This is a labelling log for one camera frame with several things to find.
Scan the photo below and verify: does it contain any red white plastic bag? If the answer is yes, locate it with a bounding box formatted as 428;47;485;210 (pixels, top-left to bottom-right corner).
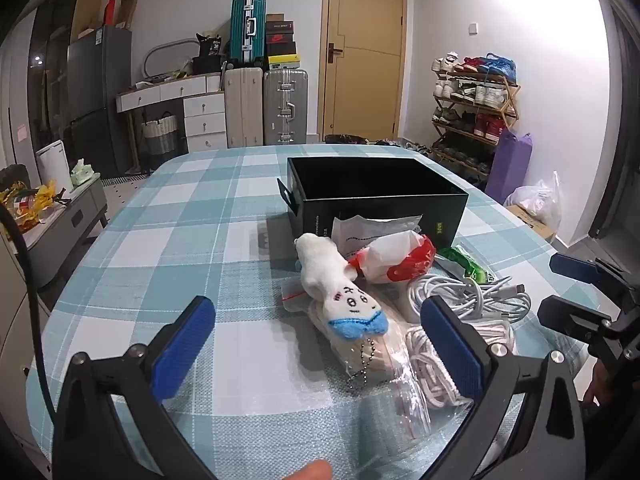
347;232;437;286

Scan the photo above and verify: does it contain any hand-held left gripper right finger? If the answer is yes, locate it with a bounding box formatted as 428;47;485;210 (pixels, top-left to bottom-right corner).
420;295;587;480

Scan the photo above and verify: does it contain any teal suitcase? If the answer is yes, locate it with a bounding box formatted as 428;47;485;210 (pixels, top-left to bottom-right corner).
229;0;269;69

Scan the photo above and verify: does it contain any black white patterned doormat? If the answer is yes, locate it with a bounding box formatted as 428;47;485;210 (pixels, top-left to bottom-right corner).
100;172;152;187

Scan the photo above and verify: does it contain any brown cardboard box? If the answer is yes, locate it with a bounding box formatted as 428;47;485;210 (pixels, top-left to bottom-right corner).
117;0;139;31

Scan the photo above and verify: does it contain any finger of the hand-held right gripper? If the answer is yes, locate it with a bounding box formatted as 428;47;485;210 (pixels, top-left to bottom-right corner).
537;295;615;343
549;253;633;303

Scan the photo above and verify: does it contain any black paper bag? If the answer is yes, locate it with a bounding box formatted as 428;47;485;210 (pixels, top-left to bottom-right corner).
192;32;224;75

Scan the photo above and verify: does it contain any white drawer desk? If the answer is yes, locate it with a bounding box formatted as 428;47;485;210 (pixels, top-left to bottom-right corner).
116;72;229;154

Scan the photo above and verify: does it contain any dark glass cabinet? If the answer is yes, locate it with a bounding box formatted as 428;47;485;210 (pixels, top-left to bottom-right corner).
27;0;84;162

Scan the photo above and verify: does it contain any person's left hand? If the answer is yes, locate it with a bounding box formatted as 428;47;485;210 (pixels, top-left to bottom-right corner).
286;460;334;480

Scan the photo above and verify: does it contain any grey low cabinet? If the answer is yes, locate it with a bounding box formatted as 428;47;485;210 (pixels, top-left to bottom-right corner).
20;177;109;289

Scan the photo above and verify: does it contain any yellow plastic bag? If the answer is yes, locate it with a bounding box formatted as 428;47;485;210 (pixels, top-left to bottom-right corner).
0;182;66;234

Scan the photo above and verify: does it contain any green medicine packet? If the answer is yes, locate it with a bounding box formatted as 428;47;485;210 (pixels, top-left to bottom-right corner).
435;245;499;284

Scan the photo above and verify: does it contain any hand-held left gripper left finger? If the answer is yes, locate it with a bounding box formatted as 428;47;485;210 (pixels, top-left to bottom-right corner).
52;295;221;480

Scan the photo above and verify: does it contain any yellow wooden door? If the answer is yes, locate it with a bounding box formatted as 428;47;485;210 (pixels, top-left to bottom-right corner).
317;0;407;144

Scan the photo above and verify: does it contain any beige suitcase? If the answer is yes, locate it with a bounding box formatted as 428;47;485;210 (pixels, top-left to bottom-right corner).
224;66;265;149

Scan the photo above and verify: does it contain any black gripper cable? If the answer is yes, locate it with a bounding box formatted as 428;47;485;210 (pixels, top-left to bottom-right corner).
0;202;62;427

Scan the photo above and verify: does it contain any clear zip bag red seal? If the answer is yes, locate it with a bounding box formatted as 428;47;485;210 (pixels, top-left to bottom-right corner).
280;280;434;437

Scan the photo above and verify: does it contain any translucent white plastic packet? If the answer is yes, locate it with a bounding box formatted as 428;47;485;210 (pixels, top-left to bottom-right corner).
332;214;424;257

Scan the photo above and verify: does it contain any white charging cable bundle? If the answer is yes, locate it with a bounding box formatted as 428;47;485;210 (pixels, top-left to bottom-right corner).
407;274;532;324

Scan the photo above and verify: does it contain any person's right hand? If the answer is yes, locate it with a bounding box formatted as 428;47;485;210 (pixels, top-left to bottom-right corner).
581;360;617;413

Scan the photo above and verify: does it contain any grey refrigerator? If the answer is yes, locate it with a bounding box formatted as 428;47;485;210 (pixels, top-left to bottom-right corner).
66;25;134;177

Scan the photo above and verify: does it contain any black cardboard box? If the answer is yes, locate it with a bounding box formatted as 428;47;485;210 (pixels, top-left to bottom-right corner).
277;156;470;252

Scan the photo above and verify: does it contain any white plush toy keychain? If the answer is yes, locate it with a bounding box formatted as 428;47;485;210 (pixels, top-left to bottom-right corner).
293;232;390;390

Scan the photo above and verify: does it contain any silver suitcase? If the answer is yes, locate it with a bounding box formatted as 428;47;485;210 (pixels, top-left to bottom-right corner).
263;69;309;146

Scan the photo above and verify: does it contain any pale green tissue pack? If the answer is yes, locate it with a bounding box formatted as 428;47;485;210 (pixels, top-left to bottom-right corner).
70;158;101;189

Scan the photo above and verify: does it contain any woven laundry basket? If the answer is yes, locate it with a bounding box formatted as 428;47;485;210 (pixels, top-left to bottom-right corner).
138;114;180;169

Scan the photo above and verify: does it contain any wooden shoe rack with shoes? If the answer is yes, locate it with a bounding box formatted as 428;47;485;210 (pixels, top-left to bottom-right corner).
432;51;519;173

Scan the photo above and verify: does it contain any white cord bundle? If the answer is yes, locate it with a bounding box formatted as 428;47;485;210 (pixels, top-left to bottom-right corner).
404;320;516;409

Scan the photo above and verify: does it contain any scattered shoes group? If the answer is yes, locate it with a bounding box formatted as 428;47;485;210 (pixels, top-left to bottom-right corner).
324;133;437;155

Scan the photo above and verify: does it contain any large flat cardboard sheet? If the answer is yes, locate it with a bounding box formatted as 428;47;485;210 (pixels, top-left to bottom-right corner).
70;0;107;44

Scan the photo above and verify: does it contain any purple bag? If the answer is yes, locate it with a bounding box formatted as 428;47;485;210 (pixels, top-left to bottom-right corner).
484;130;534;207

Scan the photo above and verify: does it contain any oval metal frame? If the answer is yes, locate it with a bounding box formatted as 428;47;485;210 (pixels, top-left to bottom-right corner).
143;39;201;82

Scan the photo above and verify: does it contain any open cardboard box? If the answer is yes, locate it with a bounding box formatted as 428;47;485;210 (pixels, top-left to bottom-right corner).
505;204;555;244

